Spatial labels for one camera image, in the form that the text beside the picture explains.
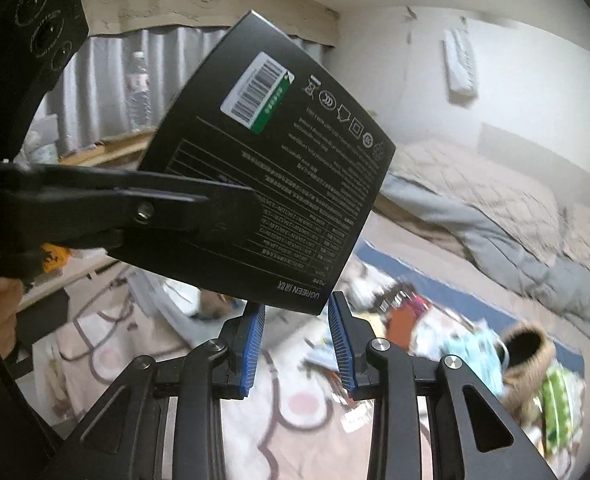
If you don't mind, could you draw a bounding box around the white hanging wall bag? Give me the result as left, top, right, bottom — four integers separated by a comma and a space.
442, 27, 478, 95

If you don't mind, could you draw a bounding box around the beige printed valance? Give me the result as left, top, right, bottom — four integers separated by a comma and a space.
75, 0, 341, 48

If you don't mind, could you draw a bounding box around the grey curtain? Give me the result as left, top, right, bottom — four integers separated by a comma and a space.
40, 27, 336, 161

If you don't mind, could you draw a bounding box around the beige grey quilt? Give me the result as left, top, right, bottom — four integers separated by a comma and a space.
375, 137, 590, 356

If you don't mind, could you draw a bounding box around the white tissue container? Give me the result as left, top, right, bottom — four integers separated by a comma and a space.
22, 112, 61, 166

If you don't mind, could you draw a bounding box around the brown wallet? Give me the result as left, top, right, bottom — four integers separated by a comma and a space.
387, 305, 426, 342

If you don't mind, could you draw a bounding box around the brown fuzzy slipper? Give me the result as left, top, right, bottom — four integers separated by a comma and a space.
495, 322, 558, 411

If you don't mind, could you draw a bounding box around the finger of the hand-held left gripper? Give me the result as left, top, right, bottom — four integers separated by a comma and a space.
5, 162, 265, 258

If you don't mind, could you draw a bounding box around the black box barcode label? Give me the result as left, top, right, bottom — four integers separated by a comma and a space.
110, 9, 397, 317

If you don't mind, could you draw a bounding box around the clear water bottle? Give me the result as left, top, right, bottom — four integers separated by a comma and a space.
125, 51, 152, 131

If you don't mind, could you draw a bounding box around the teal wipes packet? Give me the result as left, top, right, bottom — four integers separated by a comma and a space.
445, 330, 506, 396

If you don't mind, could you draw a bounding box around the green dotted packet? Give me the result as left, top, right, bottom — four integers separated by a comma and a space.
540, 365, 583, 453

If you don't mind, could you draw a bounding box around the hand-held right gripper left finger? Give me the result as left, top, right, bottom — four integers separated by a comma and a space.
40, 302, 267, 480

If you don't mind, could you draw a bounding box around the pink cartoon printed mat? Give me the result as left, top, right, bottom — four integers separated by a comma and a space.
25, 255, 586, 480

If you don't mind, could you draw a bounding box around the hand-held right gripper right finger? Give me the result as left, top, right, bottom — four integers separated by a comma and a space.
327, 291, 558, 480

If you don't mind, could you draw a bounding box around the white headboard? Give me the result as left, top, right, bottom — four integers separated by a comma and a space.
477, 122, 590, 206

